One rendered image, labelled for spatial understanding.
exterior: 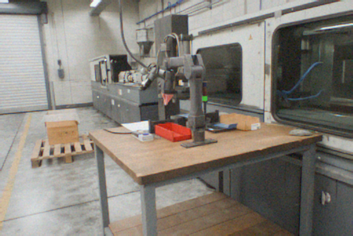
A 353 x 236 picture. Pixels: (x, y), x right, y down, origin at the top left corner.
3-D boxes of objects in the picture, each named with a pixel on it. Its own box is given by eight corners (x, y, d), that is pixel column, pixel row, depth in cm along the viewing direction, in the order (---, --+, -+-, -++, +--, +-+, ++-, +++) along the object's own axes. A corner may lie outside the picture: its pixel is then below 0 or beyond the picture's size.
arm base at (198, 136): (179, 130, 150) (185, 133, 144) (210, 125, 159) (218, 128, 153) (179, 145, 151) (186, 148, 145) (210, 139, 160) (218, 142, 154)
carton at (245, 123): (245, 132, 177) (245, 120, 176) (220, 125, 199) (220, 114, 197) (260, 130, 183) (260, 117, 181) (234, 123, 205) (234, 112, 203)
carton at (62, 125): (47, 137, 516) (43, 110, 506) (81, 134, 536) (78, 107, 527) (44, 147, 454) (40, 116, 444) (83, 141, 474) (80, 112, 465)
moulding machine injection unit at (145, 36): (113, 83, 720) (109, 32, 698) (145, 81, 755) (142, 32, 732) (145, 87, 493) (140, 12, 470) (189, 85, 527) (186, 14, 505)
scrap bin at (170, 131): (173, 142, 158) (172, 132, 157) (154, 134, 179) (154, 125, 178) (192, 139, 163) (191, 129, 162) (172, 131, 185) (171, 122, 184)
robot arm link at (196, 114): (188, 127, 154) (185, 66, 148) (198, 125, 157) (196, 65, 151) (194, 129, 149) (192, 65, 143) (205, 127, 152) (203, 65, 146)
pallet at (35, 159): (37, 147, 508) (36, 139, 505) (95, 140, 544) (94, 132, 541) (31, 168, 398) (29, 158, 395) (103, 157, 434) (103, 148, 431)
